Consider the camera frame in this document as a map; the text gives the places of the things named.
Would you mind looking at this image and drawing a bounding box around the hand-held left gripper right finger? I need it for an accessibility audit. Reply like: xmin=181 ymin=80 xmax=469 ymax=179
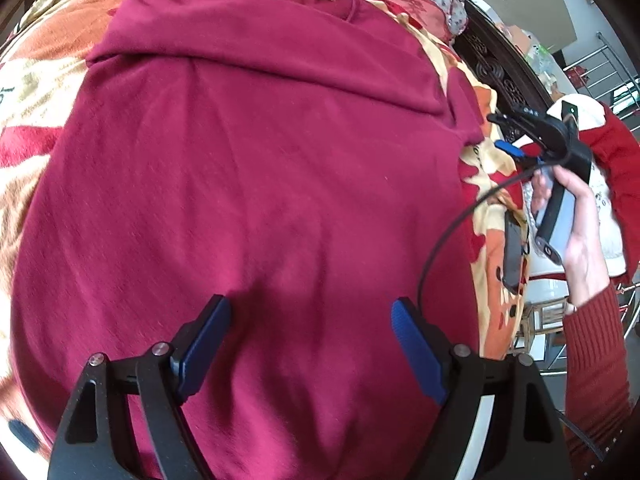
xmin=391 ymin=297 xmax=572 ymax=480

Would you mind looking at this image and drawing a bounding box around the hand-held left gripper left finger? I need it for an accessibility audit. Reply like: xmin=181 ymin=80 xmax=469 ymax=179
xmin=47 ymin=294 xmax=232 ymax=480

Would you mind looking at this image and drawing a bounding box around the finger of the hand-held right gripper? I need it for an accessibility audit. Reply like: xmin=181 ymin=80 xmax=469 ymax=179
xmin=494 ymin=140 xmax=551 ymax=167
xmin=487 ymin=111 xmax=572 ymax=155

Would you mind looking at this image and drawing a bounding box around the maroon shirt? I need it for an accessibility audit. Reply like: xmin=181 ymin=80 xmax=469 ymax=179
xmin=10 ymin=0 xmax=488 ymax=480

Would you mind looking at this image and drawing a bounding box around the person's right forearm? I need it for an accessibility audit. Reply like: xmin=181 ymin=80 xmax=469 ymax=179
xmin=562 ymin=280 xmax=637 ymax=480

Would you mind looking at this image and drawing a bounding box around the person's right hand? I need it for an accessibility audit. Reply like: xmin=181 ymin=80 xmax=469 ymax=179
xmin=530 ymin=165 xmax=612 ymax=310

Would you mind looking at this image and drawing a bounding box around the clear plastic bottle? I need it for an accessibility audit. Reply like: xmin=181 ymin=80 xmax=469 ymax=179
xmin=525 ymin=42 xmax=559 ymax=87

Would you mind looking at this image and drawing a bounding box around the black phone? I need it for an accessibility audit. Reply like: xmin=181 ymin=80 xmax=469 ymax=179
xmin=502 ymin=210 xmax=529 ymax=294

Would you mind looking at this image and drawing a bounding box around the dark carved wooden headboard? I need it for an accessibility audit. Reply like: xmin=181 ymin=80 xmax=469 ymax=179
xmin=452 ymin=0 xmax=557 ymax=147

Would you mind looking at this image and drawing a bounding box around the white and red cloth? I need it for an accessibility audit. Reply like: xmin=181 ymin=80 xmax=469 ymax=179
xmin=522 ymin=94 xmax=640 ymax=282

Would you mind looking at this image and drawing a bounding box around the metal railing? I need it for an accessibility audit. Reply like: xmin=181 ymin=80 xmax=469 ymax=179
xmin=565 ymin=30 xmax=640 ymax=111

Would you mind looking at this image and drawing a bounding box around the small wooden stand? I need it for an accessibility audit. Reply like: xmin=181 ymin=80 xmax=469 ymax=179
xmin=514 ymin=294 xmax=571 ymax=362

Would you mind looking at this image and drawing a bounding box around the red lace pillow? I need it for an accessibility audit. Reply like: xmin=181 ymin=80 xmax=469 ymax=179
xmin=372 ymin=0 xmax=451 ymax=42

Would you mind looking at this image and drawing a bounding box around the printed orange and red blanket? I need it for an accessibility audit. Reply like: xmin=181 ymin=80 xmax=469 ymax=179
xmin=0 ymin=0 xmax=532 ymax=480

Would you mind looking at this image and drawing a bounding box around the black cable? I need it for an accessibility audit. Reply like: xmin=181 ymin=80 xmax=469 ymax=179
xmin=417 ymin=160 xmax=551 ymax=311

